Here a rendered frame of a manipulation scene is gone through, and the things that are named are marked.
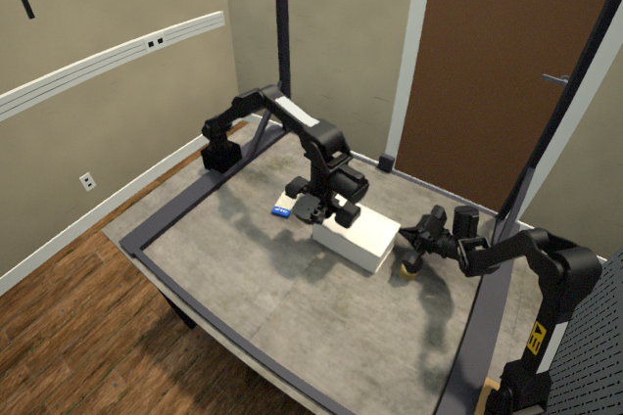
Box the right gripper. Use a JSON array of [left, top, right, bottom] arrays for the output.
[[285, 176, 361, 229]]

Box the blue and white bag of cable ties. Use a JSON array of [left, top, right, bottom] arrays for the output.
[[271, 190, 300, 219]]

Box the olive-yellow round box with lid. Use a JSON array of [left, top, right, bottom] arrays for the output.
[[400, 264, 418, 281]]

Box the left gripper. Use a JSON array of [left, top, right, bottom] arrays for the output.
[[399, 205, 453, 274]]

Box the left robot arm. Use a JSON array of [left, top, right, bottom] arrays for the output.
[[416, 206, 602, 415]]

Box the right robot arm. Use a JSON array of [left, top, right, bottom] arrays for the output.
[[201, 85, 369, 225]]

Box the white cardboard box with lid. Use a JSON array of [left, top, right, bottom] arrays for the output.
[[312, 204, 402, 274]]

